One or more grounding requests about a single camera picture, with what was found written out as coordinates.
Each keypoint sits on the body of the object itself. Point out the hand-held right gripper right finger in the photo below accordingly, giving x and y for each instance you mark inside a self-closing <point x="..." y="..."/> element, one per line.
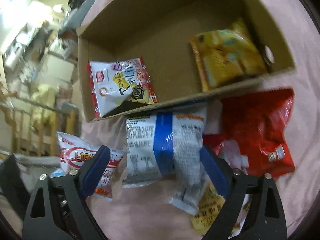
<point x="215" y="172"/>

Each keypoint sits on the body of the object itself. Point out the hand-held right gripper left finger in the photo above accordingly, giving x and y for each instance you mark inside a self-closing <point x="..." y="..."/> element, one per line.
<point x="96" y="170"/>

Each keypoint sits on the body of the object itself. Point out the white blue snack packet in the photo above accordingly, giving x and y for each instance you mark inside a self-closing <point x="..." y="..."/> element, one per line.
<point x="145" y="150"/>

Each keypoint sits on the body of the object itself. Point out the brown cardboard box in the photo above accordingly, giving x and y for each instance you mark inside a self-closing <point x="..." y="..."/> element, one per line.
<point x="155" y="30"/>

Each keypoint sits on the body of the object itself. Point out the white packet red oval print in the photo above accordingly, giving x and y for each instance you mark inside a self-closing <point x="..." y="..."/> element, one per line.
<point x="72" y="155"/>

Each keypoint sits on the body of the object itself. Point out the yellow text-printed snack packet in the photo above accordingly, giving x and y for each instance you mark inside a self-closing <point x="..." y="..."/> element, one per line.
<point x="212" y="207"/>

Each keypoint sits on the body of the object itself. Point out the red snack packet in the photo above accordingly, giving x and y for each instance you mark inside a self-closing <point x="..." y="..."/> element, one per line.
<point x="250" y="125"/>

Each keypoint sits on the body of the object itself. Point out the pink blanket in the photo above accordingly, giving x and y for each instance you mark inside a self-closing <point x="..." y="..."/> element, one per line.
<point x="150" y="217"/>

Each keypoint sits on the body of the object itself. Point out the pale yellow cloth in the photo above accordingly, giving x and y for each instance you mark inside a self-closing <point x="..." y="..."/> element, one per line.
<point x="43" y="105"/>

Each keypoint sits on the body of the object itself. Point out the wooden railing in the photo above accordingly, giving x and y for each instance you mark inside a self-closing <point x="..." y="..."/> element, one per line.
<point x="20" y="135"/>

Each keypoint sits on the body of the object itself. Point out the white red-edged snack packet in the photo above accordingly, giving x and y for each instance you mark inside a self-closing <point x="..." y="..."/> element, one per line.
<point x="110" y="85"/>

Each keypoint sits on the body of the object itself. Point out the white storage shelf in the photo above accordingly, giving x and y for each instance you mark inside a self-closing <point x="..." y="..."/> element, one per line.
<point x="57" y="65"/>

